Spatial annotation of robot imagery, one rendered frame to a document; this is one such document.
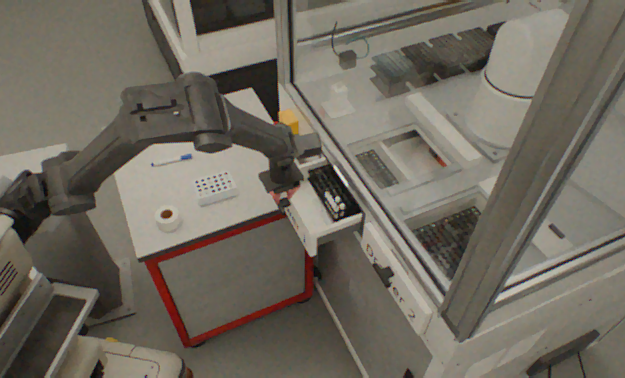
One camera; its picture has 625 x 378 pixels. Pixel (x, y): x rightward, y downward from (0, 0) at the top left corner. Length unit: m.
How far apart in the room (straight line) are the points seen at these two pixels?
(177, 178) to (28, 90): 2.14
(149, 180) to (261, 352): 0.87
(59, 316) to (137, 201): 0.60
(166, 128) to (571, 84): 0.51
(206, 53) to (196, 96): 1.23
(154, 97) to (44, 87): 2.96
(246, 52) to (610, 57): 1.55
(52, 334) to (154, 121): 0.55
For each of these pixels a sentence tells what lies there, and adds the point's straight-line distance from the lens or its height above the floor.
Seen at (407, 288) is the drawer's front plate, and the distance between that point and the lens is 1.19.
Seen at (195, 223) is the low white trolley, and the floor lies 0.76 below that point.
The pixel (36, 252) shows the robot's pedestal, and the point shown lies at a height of 0.50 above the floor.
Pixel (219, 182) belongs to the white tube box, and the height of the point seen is 0.80.
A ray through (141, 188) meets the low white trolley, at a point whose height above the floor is 0.76.
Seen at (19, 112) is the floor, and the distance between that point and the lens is 3.51.
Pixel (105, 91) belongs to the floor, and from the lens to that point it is 3.46.
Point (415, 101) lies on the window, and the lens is 0.95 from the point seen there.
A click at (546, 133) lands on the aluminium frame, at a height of 1.51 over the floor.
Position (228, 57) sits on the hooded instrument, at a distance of 1.97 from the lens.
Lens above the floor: 1.93
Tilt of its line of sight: 49 degrees down
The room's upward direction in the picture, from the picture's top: straight up
